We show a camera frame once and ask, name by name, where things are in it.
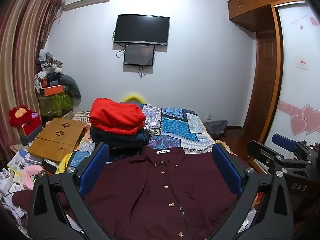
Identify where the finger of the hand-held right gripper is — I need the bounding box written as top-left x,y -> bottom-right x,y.
247,140 -> 311,169
272,133 -> 301,156

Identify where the white sliding door with hearts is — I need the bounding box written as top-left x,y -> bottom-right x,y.
271,1 -> 320,160

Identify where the yellow cloth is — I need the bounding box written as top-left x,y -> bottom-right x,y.
55,152 -> 76,174

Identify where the red folded garment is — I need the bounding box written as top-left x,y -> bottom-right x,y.
89,98 -> 147,135

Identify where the wooden wardrobe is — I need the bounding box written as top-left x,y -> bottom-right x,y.
227,0 -> 304,143

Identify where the pink plush toy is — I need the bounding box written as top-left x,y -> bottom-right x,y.
24,165 -> 46,190

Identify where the blue patchwork blanket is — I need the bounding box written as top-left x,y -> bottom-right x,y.
59,102 -> 234,170

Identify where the pile of papers and books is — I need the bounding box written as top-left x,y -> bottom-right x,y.
0,149 -> 50,220

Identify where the dark dotted garment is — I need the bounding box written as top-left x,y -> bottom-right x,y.
108,145 -> 143,162

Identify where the yellow ring cushion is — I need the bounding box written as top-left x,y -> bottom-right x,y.
123,94 -> 146,104

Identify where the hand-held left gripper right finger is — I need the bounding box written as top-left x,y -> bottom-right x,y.
211,142 -> 294,240

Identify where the red plush flower toy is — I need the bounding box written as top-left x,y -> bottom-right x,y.
9,105 -> 33,128

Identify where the black wall television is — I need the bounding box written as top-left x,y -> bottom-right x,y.
113,14 -> 170,46

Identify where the orange box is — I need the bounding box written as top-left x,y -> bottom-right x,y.
39,85 -> 63,97

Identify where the dark grey bag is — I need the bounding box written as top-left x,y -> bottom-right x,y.
204,120 -> 228,138

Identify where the wooden lap desk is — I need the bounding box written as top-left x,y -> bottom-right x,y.
27,117 -> 87,163

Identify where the striped brown curtain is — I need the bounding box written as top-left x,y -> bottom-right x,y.
0,0 -> 64,155

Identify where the wooden room door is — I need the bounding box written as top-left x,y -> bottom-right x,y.
244,30 -> 278,140

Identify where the pile of clutter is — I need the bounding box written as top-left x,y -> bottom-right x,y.
34,49 -> 66,97

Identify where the green patterned cloth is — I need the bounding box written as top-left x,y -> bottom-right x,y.
39,94 -> 74,123

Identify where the small black wall monitor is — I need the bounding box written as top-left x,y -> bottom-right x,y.
123,44 -> 155,67

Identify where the maroon button shirt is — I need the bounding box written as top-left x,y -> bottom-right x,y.
12,146 -> 250,240

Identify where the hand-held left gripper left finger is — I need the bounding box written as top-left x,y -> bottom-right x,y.
27,142 -> 116,240

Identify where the red gift box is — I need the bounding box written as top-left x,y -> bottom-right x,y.
17,116 -> 42,137

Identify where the navy folded garment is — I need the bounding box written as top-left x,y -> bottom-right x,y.
90,125 -> 151,148

